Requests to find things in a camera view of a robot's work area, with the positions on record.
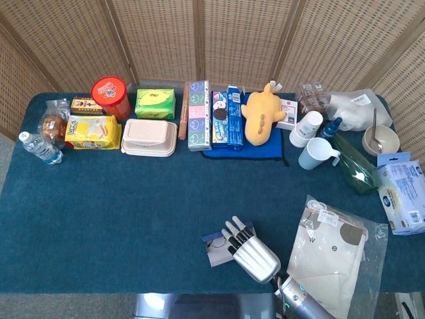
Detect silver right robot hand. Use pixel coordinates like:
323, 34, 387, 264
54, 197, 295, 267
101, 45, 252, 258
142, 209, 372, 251
221, 215, 282, 284

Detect blue glasses case grey inside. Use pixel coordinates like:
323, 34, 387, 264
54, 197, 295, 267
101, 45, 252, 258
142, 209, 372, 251
201, 221, 256, 268

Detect black eyeglasses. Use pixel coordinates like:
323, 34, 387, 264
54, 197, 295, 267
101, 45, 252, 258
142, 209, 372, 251
206, 237, 230, 252

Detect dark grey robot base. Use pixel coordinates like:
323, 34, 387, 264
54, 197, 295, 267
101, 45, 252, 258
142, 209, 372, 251
131, 292, 278, 319

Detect bagged cream shirt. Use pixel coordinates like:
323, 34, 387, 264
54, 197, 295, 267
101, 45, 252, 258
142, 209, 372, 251
286, 194, 389, 319

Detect blue cloth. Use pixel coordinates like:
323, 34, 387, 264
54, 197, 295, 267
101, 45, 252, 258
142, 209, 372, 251
201, 91, 290, 167

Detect light blue mug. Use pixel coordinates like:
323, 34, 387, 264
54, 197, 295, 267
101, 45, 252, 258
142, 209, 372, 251
297, 137, 342, 171

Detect green glass bottle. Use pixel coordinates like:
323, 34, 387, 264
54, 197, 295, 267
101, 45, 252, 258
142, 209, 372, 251
328, 132, 383, 195

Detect blue open carton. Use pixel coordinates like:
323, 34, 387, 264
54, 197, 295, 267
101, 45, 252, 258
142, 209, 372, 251
226, 85, 246, 147

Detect white paper cup stack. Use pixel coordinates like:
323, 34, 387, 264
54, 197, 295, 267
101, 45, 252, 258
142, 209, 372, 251
289, 110, 324, 148

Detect blue yellow cookie box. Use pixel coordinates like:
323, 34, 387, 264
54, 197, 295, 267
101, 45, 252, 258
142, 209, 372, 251
211, 90, 230, 148

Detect teal table cover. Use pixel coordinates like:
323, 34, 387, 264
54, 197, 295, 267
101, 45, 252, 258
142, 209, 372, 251
0, 91, 425, 295

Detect yellow plush toy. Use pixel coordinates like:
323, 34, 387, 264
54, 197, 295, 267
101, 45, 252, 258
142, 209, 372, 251
240, 82, 288, 146

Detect small white red box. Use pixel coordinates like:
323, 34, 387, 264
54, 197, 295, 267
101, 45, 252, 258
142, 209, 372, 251
275, 98, 299, 130

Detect small dark blue bottle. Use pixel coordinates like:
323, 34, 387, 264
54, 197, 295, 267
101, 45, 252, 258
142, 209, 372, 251
319, 116, 343, 140

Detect pastel multicolour tissue pack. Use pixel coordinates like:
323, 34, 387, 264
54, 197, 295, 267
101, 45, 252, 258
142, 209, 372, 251
187, 79, 213, 153

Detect blue white wipes pack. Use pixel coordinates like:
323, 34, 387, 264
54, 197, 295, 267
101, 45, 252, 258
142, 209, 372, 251
376, 152, 425, 237

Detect wooden rolling pin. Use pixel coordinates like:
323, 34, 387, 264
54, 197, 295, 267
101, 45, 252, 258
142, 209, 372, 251
177, 81, 190, 141

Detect beige lidded lunch box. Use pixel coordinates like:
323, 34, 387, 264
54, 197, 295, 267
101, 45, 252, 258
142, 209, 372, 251
120, 118, 179, 158

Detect clear plastic box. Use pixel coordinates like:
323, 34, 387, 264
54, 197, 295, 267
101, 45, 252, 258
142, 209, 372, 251
295, 82, 329, 117

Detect beige bowl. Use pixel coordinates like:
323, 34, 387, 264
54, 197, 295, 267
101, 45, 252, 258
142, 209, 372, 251
361, 125, 400, 156

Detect white plastic bag with label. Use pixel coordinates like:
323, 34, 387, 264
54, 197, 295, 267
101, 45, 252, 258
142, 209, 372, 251
323, 88, 394, 132

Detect metal spoon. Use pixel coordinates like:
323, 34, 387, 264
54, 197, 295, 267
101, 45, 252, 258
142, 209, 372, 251
371, 108, 384, 154

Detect green tissue box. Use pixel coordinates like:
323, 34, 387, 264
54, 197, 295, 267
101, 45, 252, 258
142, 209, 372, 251
134, 88, 176, 120

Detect yellow biscuit package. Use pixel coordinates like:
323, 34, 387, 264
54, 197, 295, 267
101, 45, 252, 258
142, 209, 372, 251
64, 114, 122, 150

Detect wicker folding screen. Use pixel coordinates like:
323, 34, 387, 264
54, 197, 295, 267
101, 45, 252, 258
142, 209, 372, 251
0, 0, 425, 167

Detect orange tub with red lid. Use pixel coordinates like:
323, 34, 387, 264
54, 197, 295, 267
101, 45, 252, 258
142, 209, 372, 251
90, 76, 132, 120

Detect small brown yellow box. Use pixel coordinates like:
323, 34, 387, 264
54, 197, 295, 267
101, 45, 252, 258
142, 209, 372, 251
70, 96, 106, 116

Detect bagged brown bread bun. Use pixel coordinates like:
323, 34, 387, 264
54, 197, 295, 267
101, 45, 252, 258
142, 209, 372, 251
38, 98, 71, 150

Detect clear plastic water bottle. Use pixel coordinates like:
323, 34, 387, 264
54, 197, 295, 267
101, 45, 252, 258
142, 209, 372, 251
18, 131, 64, 165

